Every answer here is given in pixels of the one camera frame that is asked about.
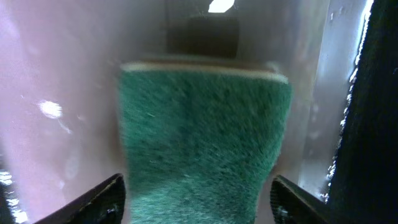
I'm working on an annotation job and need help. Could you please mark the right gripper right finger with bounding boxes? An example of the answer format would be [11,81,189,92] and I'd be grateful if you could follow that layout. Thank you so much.
[270,175,330,224]

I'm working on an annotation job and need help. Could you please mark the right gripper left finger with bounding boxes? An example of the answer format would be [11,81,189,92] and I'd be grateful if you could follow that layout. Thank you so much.
[36,173,126,224]

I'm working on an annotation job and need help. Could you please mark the green dish sponge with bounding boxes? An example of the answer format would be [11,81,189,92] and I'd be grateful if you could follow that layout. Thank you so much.
[118,62,292,223]

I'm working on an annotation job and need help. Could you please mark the black rectangular water tray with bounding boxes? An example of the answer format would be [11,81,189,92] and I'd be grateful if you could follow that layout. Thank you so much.
[1,1,397,223]

